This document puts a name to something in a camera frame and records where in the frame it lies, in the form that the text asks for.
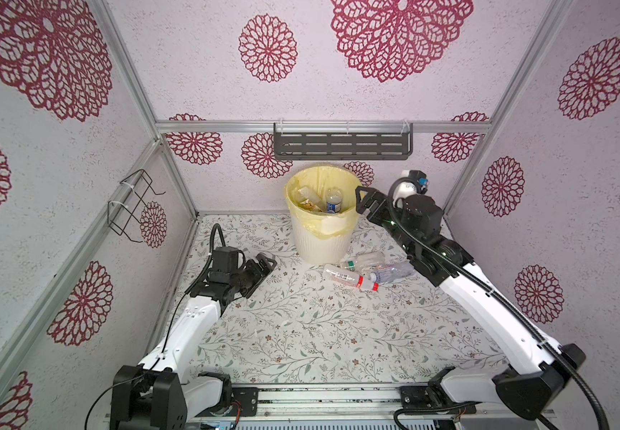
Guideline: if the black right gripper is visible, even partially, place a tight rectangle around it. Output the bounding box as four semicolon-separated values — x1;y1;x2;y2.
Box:
358;183;417;260

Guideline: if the clear blue-label blue-cap bottle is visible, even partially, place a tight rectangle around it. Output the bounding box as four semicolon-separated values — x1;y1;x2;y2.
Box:
325;187;343;214

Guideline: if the blue-label water bottle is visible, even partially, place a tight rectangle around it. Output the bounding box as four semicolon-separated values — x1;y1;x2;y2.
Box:
295;186;326;213

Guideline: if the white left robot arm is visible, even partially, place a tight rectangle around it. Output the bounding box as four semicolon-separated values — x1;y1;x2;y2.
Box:
109;247;278;429

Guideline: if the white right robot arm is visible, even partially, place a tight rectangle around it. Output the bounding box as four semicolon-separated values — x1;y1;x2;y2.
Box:
355;182;585;420

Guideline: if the cream ribbed waste bin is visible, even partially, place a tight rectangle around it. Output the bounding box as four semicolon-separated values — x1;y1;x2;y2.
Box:
290;205;358;265

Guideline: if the yellow plastic bin liner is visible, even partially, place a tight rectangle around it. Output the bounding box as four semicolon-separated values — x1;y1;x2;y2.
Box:
283;165;362;239

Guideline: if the clear green-cap bottle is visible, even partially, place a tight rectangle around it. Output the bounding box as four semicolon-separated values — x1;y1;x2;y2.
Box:
339;251;386;272

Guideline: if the clear purple-label water bottle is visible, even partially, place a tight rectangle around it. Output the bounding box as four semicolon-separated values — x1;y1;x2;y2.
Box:
367;261;416;285

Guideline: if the white red-cap bottle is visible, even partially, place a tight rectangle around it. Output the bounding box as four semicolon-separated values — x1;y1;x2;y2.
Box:
323;264;379;291

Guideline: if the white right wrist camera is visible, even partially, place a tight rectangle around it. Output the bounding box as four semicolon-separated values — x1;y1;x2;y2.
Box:
394;170;429;200

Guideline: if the black corrugated cable hose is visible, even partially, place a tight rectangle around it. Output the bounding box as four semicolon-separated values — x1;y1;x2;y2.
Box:
208;223;227;259

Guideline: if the grey metal wall shelf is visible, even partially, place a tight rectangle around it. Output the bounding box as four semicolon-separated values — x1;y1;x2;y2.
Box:
272;124;414;161

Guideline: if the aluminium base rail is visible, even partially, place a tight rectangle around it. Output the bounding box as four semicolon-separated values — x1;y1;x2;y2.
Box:
180;381;553;426

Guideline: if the black wire wall rack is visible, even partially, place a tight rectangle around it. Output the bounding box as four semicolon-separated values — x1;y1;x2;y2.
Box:
105;168;165;244

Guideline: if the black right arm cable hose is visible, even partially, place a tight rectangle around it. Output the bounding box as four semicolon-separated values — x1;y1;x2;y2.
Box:
387;176;611;430

